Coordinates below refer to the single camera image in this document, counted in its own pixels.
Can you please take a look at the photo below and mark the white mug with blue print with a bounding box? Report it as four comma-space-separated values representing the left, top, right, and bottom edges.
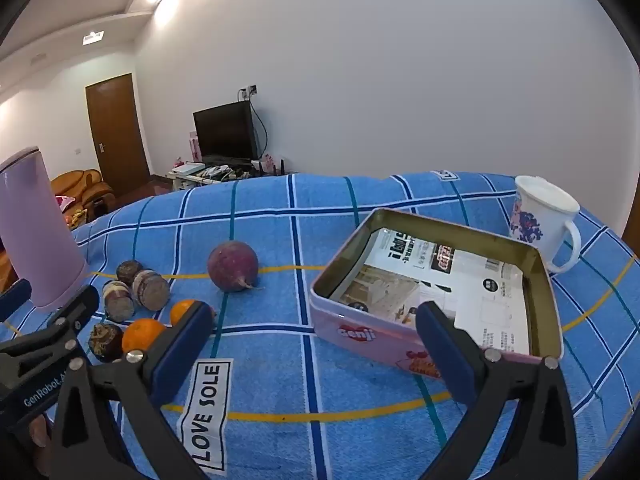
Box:
509, 175, 582, 274

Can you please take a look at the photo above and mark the dark brown water chestnut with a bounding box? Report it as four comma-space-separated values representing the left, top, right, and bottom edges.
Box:
102, 280, 136, 323
88, 323, 125, 363
131, 270, 171, 311
116, 260, 144, 283

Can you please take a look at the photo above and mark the white television stand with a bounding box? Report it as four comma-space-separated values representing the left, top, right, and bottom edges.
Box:
167, 160, 296, 191

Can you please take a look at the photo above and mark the black power cable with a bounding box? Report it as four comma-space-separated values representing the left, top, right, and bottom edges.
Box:
250, 95, 273, 161

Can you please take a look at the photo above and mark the pink tin box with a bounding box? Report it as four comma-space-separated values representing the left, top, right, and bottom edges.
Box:
308, 207, 565, 378

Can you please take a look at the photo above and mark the black router with antennas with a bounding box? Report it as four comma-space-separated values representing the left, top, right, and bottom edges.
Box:
252, 157, 287, 177

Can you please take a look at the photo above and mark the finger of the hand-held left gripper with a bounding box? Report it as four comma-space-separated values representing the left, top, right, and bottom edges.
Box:
0, 285, 101, 376
0, 279, 32, 323

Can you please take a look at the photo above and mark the orange brown sofa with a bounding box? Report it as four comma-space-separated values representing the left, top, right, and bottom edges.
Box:
50, 169, 116, 221

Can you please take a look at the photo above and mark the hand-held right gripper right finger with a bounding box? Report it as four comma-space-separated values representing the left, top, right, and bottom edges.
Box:
415, 301, 581, 480

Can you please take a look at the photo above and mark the black flat television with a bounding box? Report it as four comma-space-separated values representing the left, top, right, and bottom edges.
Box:
193, 101, 258, 163

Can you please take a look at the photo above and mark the lilac thermos bottle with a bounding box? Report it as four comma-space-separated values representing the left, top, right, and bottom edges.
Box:
0, 146, 87, 313

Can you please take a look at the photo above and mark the blue plaid blanket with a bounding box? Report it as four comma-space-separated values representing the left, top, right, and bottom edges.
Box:
0, 172, 640, 480

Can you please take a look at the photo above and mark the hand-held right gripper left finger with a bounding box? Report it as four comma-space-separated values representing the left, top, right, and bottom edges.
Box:
47, 301, 216, 480

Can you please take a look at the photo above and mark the round purple radish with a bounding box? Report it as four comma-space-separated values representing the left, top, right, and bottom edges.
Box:
207, 241, 260, 292

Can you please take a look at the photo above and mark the brown wooden door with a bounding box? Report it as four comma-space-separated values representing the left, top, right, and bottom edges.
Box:
85, 73, 151, 196

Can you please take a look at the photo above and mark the small orange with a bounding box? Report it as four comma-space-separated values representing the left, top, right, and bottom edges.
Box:
170, 299, 201, 327
121, 318, 168, 353

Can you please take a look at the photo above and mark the person's left hand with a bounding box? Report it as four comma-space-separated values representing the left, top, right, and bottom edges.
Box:
27, 412, 53, 450

